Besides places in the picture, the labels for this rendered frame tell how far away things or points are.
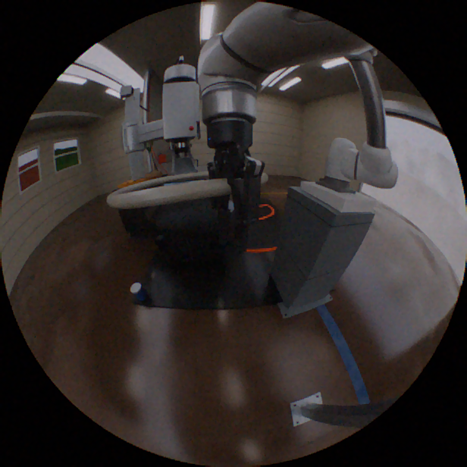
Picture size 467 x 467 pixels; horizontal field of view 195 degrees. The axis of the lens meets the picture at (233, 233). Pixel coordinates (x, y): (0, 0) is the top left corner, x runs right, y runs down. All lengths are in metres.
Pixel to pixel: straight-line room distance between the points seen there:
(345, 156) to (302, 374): 1.22
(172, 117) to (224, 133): 0.84
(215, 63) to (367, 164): 0.65
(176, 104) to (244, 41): 0.90
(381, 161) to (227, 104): 0.63
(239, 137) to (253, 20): 0.17
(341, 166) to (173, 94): 1.05
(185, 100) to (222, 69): 0.85
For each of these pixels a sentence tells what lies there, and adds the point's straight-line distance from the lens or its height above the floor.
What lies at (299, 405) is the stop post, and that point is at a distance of 1.08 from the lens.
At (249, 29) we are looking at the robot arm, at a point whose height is 1.12.
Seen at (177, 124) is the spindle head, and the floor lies 1.20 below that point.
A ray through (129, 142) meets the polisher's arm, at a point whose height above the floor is 1.26.
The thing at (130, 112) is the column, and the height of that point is 1.68.
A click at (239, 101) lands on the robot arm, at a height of 1.05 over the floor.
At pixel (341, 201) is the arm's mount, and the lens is 0.64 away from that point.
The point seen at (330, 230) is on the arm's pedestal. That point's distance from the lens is 0.63.
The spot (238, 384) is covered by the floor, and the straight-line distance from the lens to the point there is 0.98.
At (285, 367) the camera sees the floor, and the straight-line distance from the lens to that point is 1.03.
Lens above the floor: 0.98
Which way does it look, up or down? 33 degrees down
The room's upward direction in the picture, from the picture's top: straight up
